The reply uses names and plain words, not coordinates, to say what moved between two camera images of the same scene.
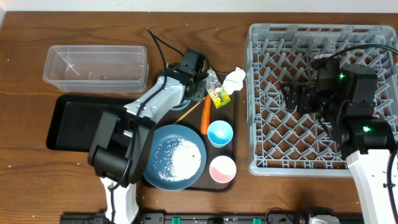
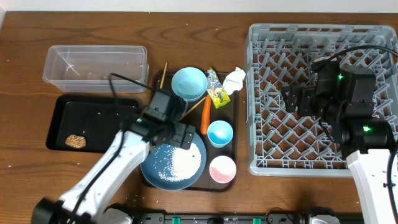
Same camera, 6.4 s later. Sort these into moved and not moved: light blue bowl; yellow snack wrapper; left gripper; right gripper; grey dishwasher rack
Moved: left gripper; light blue bowl
Not moved: right gripper; grey dishwasher rack; yellow snack wrapper
